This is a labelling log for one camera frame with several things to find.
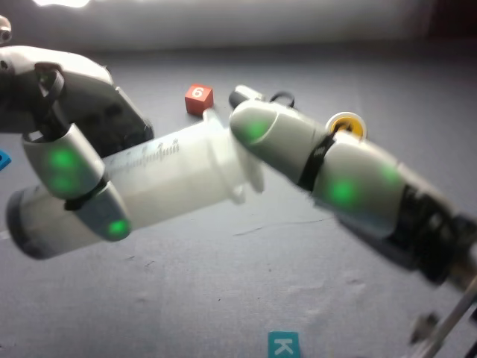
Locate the large translucent plastic syringe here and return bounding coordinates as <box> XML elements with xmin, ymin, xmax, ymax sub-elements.
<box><xmin>5</xmin><ymin>108</ymin><xmax>266</xmax><ymax>260</ymax></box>

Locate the white backdrop sheet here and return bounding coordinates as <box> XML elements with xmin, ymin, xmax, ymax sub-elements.
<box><xmin>0</xmin><ymin>0</ymin><xmax>437</xmax><ymax>51</ymax></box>

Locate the teal letter K block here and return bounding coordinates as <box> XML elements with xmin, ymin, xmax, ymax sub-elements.
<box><xmin>268</xmin><ymin>330</ymin><xmax>300</xmax><ymax>358</ymax></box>

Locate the red number block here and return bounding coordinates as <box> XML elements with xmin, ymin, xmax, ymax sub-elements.
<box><xmin>184</xmin><ymin>84</ymin><xmax>215</xmax><ymax>116</ymax></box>

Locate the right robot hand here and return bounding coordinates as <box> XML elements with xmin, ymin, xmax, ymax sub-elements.
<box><xmin>227</xmin><ymin>84</ymin><xmax>477</xmax><ymax>285</ymax></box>

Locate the yellow button with white base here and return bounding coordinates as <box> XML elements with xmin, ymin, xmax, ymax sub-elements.
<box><xmin>325</xmin><ymin>110</ymin><xmax>368</xmax><ymax>139</ymax></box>

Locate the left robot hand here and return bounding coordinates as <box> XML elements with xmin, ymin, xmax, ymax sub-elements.
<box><xmin>0</xmin><ymin>44</ymin><xmax>156</xmax><ymax>243</ymax></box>

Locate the grey table cloth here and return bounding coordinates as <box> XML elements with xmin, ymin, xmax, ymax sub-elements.
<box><xmin>0</xmin><ymin>40</ymin><xmax>477</xmax><ymax>358</ymax></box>

